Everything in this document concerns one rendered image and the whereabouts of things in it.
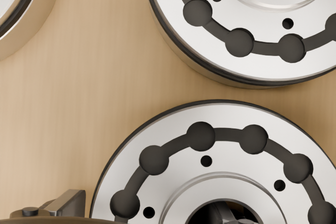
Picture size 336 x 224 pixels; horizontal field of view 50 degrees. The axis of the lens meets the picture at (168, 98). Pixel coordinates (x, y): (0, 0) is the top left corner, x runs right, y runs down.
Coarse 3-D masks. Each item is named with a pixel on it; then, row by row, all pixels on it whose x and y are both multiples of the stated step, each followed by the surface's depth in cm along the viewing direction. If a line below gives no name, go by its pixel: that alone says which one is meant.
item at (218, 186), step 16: (208, 176) 13; (224, 176) 13; (240, 176) 13; (176, 192) 13; (192, 192) 13; (208, 192) 13; (224, 192) 13; (240, 192) 13; (256, 192) 13; (176, 208) 13; (192, 208) 13; (256, 208) 13; (272, 208) 13
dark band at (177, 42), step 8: (152, 0) 14; (152, 8) 14; (160, 16) 14; (160, 24) 15; (168, 32) 14; (176, 40) 14; (184, 48) 14; (192, 56) 14; (200, 64) 14; (208, 64) 14; (216, 72) 14; (224, 72) 14; (328, 72) 14; (240, 80) 14; (248, 80) 14; (256, 80) 14; (288, 80) 14; (296, 80) 14; (304, 80) 14
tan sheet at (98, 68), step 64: (64, 0) 17; (128, 0) 17; (0, 64) 17; (64, 64) 17; (128, 64) 17; (0, 128) 17; (64, 128) 17; (128, 128) 17; (320, 128) 17; (0, 192) 17
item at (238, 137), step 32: (160, 128) 14; (192, 128) 14; (224, 128) 14; (256, 128) 14; (288, 128) 14; (128, 160) 14; (160, 160) 14; (192, 160) 14; (224, 160) 14; (256, 160) 14; (288, 160) 14; (320, 160) 14; (96, 192) 14; (128, 192) 14; (160, 192) 14; (288, 192) 14; (320, 192) 14
